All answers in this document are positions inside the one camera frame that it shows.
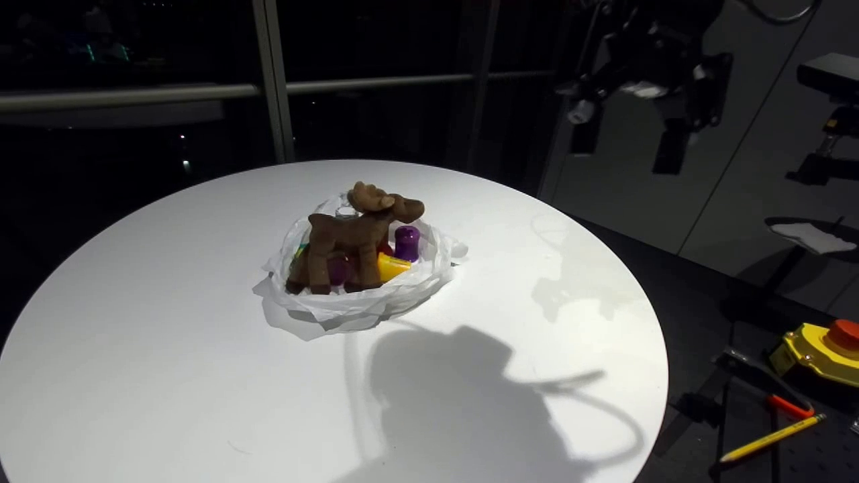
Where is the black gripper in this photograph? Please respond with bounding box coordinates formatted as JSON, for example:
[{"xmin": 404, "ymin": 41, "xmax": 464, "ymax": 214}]
[{"xmin": 554, "ymin": 22, "xmax": 739, "ymax": 178}]

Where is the small purple container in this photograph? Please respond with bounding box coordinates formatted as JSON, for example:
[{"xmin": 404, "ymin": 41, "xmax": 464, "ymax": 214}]
[{"xmin": 393, "ymin": 222, "xmax": 428, "ymax": 267}]

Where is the yellow tub yellow lid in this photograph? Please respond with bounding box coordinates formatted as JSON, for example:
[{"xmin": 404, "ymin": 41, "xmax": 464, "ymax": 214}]
[{"xmin": 376, "ymin": 252, "xmax": 417, "ymax": 284}]

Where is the brown plush reindeer toy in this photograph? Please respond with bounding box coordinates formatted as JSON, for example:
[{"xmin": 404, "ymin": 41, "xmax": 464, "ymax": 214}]
[{"xmin": 286, "ymin": 179, "xmax": 431, "ymax": 299}]

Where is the grey flat stand plate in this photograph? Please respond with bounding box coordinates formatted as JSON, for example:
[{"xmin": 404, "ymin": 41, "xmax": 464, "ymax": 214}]
[{"xmin": 766, "ymin": 214, "xmax": 859, "ymax": 257}]

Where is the black and red tool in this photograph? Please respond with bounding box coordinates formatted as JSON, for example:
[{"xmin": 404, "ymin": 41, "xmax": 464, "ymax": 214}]
[{"xmin": 718, "ymin": 346, "xmax": 820, "ymax": 423}]

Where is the yellow emergency stop box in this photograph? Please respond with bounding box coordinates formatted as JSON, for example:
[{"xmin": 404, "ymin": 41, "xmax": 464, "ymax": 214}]
[{"xmin": 770, "ymin": 316, "xmax": 859, "ymax": 390}]

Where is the white plastic bag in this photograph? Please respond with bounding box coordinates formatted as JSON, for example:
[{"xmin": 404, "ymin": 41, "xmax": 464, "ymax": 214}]
[{"xmin": 250, "ymin": 189, "xmax": 472, "ymax": 343}]

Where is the yellow pencil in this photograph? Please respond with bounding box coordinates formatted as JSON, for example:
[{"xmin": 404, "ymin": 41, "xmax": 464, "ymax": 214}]
[{"xmin": 718, "ymin": 411, "xmax": 827, "ymax": 468}]

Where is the black camera on stand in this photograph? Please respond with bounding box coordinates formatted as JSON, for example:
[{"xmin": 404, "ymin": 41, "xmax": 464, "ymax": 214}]
[{"xmin": 788, "ymin": 51, "xmax": 859, "ymax": 190}]

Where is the grey window post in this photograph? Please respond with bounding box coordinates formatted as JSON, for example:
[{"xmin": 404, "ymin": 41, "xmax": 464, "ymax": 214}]
[{"xmin": 250, "ymin": 0, "xmax": 299, "ymax": 163}]

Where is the grey horizontal window rail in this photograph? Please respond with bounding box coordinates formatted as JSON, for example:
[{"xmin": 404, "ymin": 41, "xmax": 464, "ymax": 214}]
[{"xmin": 0, "ymin": 68, "xmax": 561, "ymax": 115}]

